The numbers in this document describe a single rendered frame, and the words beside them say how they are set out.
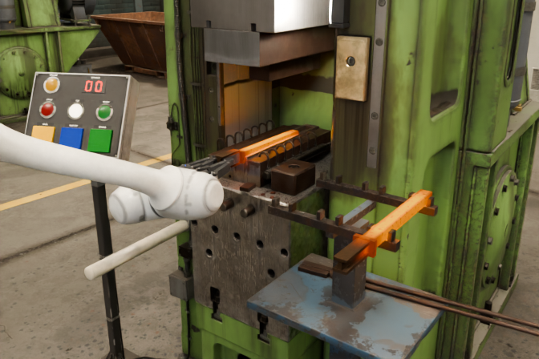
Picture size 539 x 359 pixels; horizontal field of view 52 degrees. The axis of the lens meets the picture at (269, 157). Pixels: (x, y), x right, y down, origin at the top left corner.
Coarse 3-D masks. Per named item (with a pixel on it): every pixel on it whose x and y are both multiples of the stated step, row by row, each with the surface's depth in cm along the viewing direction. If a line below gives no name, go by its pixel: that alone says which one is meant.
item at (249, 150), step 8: (280, 136) 180; (288, 136) 182; (256, 144) 171; (264, 144) 171; (272, 144) 175; (224, 152) 159; (232, 152) 160; (240, 152) 162; (248, 152) 165; (240, 160) 163
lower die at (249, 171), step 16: (288, 128) 196; (320, 128) 195; (240, 144) 181; (288, 144) 177; (304, 144) 180; (256, 160) 163; (272, 160) 166; (224, 176) 170; (240, 176) 167; (256, 176) 163
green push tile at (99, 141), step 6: (90, 132) 177; (96, 132) 176; (102, 132) 176; (108, 132) 176; (90, 138) 176; (96, 138) 176; (102, 138) 175; (108, 138) 175; (90, 144) 176; (96, 144) 175; (102, 144) 175; (108, 144) 175; (90, 150) 175; (96, 150) 175; (102, 150) 175; (108, 150) 174
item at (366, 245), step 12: (420, 192) 129; (408, 204) 122; (420, 204) 124; (396, 216) 116; (408, 216) 119; (372, 228) 111; (384, 228) 111; (396, 228) 115; (360, 240) 105; (372, 240) 105; (348, 252) 101; (360, 252) 104; (372, 252) 105; (348, 264) 101
